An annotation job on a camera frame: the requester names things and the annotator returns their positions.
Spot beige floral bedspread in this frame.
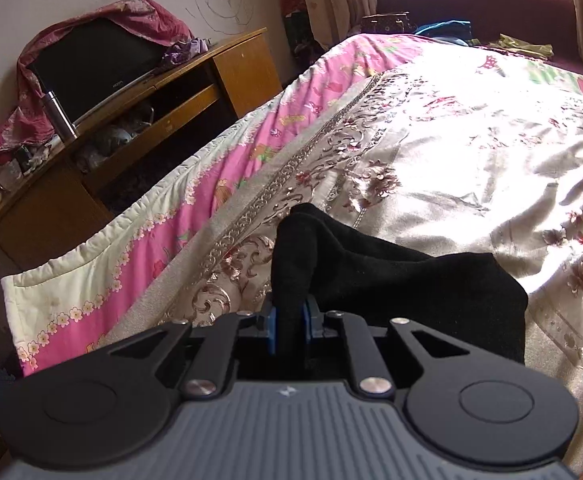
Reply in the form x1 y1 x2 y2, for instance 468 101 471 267
96 32 583 476

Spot black television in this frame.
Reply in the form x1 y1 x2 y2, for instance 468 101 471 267
26 17 164 131

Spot black pants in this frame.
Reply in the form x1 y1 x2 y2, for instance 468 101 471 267
270 203 529 367

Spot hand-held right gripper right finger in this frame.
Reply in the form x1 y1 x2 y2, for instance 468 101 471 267
304 295 473 397

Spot dark patterned bag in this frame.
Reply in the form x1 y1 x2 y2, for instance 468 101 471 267
361 11 418 35

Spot maroon sofa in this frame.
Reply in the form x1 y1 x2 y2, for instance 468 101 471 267
371 0 583 81

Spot pink printed quilt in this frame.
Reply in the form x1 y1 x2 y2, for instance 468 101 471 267
1 34 425 377

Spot wooden tv cabinet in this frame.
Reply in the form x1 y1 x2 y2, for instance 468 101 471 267
0 27 283 272

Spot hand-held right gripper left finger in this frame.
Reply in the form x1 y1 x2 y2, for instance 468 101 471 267
106 307 279 397

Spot red and green bag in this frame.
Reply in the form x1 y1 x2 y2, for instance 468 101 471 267
278 0 322 63

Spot yellow green cloth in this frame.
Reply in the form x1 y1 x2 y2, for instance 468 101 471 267
489 33 555 60

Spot blue cloth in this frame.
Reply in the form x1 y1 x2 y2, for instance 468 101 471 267
415 20 473 43

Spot steel thermos bottle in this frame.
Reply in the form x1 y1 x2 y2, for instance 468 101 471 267
41 91 78 142

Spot red floral cloth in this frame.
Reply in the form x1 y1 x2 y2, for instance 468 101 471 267
0 0 195 162

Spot purple cloth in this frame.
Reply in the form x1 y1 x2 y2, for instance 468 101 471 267
158 37 217 71

